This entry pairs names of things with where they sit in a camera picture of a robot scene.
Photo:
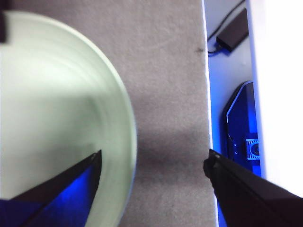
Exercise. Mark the pale green round plate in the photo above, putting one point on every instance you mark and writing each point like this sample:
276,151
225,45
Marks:
59,94

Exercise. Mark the black power adapter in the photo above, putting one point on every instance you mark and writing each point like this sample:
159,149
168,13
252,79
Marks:
233,30

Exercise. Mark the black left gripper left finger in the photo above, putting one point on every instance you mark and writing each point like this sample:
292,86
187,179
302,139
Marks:
59,203

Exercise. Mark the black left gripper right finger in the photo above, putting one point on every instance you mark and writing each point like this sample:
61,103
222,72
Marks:
248,201

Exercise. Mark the black plastic plate rack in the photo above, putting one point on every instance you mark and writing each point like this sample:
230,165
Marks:
2,26

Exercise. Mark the black computer tower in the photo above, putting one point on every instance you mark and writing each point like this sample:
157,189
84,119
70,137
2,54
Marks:
241,113

